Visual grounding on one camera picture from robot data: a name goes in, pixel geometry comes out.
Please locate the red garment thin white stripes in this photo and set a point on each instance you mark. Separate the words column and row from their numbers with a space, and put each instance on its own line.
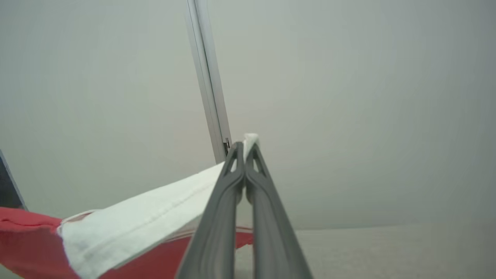
column 135, row 217

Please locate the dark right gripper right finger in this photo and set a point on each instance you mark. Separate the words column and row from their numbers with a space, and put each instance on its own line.
column 271, row 240

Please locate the dark panel with pale edge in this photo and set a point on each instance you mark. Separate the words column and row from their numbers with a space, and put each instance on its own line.
column 7, row 190

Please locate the grey fabric sofa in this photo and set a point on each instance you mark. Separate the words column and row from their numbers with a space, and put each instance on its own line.
column 387, row 255

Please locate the grey partition post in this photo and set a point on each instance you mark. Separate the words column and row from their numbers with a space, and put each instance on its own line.
column 207, row 77

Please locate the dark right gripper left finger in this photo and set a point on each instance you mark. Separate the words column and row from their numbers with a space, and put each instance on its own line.
column 217, row 232

